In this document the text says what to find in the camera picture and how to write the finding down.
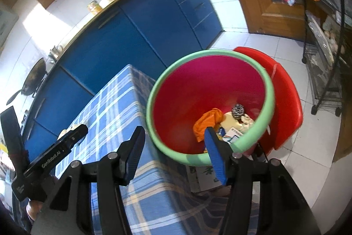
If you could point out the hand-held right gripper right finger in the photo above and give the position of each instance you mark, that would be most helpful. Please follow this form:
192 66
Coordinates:
217 159

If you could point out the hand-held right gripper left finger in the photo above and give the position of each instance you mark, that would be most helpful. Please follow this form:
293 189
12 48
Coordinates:
134 158

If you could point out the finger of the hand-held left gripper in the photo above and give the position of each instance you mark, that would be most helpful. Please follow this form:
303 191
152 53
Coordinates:
75 134

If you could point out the teal and white carton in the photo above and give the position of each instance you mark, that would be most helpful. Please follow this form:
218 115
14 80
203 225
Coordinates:
231 137

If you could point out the orange foam fruit net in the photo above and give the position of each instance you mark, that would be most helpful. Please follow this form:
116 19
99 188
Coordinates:
206 122

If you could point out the steel wool scrubber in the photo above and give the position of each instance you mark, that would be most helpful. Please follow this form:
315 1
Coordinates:
238 110

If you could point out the red bin with green rim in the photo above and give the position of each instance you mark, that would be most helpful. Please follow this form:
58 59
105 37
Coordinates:
192 80

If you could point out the ginger root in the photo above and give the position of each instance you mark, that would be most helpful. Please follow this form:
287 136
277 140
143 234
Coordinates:
66 131

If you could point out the cardboard box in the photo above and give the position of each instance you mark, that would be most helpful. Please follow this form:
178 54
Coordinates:
203 177

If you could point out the blue plaid tablecloth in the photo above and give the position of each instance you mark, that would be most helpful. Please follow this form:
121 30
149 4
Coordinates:
115 102

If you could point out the black wok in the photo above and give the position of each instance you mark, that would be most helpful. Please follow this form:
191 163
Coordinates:
34 75

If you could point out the steel pot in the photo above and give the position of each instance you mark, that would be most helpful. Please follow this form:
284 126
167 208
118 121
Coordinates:
55 52

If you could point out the red plastic chair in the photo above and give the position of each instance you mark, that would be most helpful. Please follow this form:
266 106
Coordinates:
286 102

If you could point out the blue kitchen cabinet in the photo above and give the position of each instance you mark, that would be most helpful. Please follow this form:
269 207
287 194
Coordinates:
110 39

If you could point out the yellow can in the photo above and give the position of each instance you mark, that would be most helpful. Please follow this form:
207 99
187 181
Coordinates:
93 7

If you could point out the white range hood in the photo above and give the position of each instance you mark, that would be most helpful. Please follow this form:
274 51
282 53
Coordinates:
5 23

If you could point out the white bowl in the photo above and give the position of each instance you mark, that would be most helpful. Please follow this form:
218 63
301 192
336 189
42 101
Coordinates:
107 1

